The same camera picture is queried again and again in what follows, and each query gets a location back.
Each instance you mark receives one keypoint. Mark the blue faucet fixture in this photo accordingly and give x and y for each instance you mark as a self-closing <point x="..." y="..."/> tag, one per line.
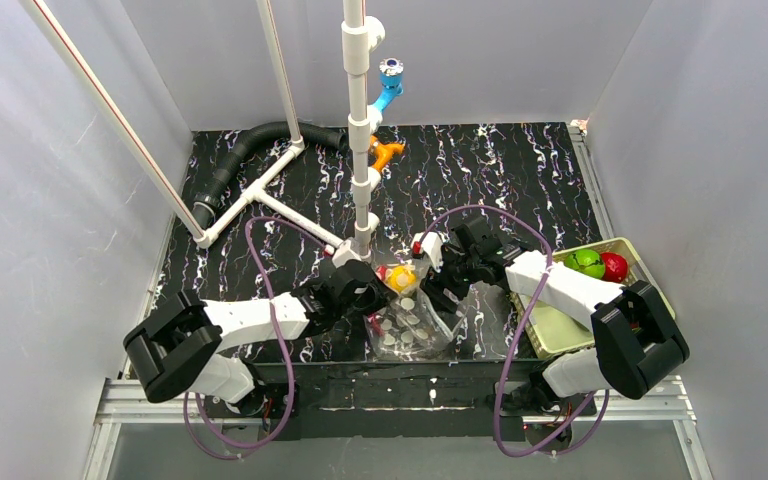
<point x="390" y="75"/>

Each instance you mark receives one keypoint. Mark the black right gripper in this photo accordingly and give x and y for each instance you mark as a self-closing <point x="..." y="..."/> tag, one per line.
<point x="437" y="285"/>

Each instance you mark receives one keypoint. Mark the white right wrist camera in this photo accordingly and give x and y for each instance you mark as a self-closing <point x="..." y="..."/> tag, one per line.
<point x="428" y="247"/>

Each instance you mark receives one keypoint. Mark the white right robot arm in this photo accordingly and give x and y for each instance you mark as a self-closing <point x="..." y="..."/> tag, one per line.
<point x="636" y="341"/>

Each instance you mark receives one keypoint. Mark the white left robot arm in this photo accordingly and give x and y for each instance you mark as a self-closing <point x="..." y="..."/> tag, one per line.
<point x="178" y="347"/>

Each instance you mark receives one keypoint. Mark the orange pipe fitting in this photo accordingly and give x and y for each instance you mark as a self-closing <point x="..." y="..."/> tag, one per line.
<point x="383" y="152"/>

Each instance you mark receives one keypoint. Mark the pale green perforated basket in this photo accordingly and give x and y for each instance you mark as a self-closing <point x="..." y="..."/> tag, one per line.
<point x="557" y="303"/>

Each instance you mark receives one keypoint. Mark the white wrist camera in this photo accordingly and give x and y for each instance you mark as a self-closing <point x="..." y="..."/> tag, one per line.
<point x="428" y="247"/>
<point x="346" y="251"/>

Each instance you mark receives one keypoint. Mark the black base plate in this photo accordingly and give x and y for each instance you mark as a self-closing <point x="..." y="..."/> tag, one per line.
<point x="393" y="399"/>

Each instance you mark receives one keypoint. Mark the clear polka dot zip bag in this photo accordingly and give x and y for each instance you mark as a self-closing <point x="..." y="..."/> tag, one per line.
<point x="409" y="328"/>

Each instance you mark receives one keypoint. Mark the fake red apple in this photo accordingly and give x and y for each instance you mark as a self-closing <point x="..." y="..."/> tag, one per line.
<point x="616" y="267"/>

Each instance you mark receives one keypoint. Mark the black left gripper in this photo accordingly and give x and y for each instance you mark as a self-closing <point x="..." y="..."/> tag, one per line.
<point x="371" y="295"/>

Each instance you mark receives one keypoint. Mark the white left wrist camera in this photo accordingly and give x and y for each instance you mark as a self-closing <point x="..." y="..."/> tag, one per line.
<point x="346" y="251"/>

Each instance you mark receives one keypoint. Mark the fake green apple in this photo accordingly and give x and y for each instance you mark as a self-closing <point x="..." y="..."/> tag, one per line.
<point x="586" y="261"/>

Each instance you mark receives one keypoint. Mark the fake yellow lemon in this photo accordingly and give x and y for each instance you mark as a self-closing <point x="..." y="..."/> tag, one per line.
<point x="402" y="279"/>

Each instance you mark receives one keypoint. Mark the white pvc pipe frame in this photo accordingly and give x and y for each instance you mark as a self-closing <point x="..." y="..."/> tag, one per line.
<point x="361" y="34"/>

